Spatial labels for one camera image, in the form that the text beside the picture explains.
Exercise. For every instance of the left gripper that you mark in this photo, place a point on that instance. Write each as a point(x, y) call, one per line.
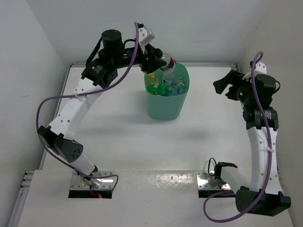
point(153, 62)

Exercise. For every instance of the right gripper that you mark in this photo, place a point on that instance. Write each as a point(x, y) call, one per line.
point(231, 78)

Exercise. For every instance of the black cap small bottle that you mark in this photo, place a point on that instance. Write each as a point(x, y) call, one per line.
point(170, 63)

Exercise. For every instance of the yellow cap orange label bottle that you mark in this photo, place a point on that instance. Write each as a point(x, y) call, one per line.
point(152, 79)

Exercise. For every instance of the red cap red label bottle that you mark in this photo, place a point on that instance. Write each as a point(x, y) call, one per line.
point(168, 78)

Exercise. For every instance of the green plastic bottle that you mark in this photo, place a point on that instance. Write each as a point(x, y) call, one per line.
point(158, 89)

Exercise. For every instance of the black label clear bottle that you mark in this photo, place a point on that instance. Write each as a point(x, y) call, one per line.
point(179, 85)

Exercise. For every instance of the blue cap blue label bottle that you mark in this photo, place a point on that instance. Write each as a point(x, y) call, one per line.
point(169, 94)

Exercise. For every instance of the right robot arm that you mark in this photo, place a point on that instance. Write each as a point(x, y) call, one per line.
point(263, 191)

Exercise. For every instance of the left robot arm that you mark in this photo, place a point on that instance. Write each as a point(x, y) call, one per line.
point(107, 65)

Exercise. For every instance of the green plastic bin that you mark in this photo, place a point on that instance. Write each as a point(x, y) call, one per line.
point(167, 107)

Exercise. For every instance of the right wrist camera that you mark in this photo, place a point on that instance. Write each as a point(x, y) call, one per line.
point(260, 68)

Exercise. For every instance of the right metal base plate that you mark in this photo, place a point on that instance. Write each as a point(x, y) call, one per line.
point(207, 182)

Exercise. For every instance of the metal base plate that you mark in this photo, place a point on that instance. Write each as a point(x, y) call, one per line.
point(207, 182)
point(80, 183)

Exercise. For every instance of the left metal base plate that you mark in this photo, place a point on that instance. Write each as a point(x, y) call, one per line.
point(80, 183)

